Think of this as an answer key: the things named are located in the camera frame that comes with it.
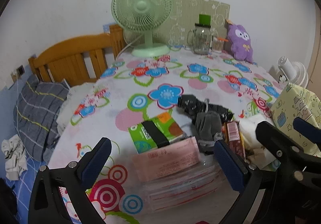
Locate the pink mask package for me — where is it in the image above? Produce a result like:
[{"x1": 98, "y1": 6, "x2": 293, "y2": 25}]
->
[{"x1": 132, "y1": 137, "x2": 201, "y2": 182}]

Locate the black plastic bag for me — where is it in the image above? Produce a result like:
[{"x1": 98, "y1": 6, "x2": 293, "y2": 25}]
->
[{"x1": 177, "y1": 94, "x2": 234, "y2": 123}]

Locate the green tissue pack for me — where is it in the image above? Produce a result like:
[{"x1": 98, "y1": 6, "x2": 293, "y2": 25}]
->
[{"x1": 128, "y1": 112, "x2": 186, "y2": 154}]

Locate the blue checked bedsheet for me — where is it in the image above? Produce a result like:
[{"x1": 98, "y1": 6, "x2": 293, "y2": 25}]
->
[{"x1": 1, "y1": 156, "x2": 47, "y2": 223}]

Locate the clear plastic packet stack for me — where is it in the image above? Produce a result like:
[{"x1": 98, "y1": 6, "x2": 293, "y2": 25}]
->
[{"x1": 142, "y1": 160, "x2": 226, "y2": 213}]

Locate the red snack packet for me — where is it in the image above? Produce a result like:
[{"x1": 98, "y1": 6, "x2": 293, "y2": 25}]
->
[{"x1": 222, "y1": 121, "x2": 246, "y2": 160}]

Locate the crumpled white grey cloth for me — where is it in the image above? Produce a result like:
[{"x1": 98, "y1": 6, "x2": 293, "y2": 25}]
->
[{"x1": 1, "y1": 134, "x2": 28, "y2": 181}]

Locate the white small fan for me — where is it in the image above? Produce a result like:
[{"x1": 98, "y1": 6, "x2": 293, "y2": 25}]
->
[{"x1": 269, "y1": 56, "x2": 309, "y2": 89}]

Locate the grey plaid pillow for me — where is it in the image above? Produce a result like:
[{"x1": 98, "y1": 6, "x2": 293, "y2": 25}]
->
[{"x1": 13, "y1": 74, "x2": 70, "y2": 163}]

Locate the purple plush toy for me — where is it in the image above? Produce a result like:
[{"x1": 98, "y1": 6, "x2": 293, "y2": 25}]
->
[{"x1": 228, "y1": 24, "x2": 253, "y2": 63}]

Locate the white blanket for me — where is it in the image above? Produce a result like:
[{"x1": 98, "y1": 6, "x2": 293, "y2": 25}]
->
[{"x1": 56, "y1": 83, "x2": 94, "y2": 135}]

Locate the cotton swab container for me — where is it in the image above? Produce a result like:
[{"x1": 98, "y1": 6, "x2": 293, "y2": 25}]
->
[{"x1": 212, "y1": 37, "x2": 228, "y2": 53}]

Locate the glass mason jar mug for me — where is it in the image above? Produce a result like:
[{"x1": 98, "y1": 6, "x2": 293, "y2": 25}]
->
[{"x1": 187, "y1": 23, "x2": 212, "y2": 55}]

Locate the floral tablecloth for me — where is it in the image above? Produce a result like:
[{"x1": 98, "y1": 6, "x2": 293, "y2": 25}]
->
[{"x1": 49, "y1": 48, "x2": 281, "y2": 223}]

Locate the wooden bed headboard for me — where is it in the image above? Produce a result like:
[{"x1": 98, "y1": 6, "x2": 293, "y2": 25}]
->
[{"x1": 28, "y1": 24, "x2": 125, "y2": 86}]

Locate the green cylinder cap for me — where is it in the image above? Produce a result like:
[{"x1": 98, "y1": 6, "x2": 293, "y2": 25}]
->
[{"x1": 195, "y1": 14, "x2": 211, "y2": 28}]

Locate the green patterned board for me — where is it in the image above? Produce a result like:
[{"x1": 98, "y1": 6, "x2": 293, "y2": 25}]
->
[{"x1": 125, "y1": 0, "x2": 231, "y2": 48}]

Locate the green desk fan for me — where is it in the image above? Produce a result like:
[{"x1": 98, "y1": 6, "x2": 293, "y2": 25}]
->
[{"x1": 111, "y1": 0, "x2": 174, "y2": 58}]

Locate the grey drawstring pouch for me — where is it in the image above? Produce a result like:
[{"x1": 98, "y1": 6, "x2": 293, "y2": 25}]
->
[{"x1": 195, "y1": 111, "x2": 223, "y2": 154}]

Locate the wall socket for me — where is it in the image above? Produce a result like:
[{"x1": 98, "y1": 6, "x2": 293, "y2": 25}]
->
[{"x1": 16, "y1": 65, "x2": 25, "y2": 77}]

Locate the fan power cable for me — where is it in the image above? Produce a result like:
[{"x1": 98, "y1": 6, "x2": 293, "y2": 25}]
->
[{"x1": 114, "y1": 34, "x2": 144, "y2": 60}]

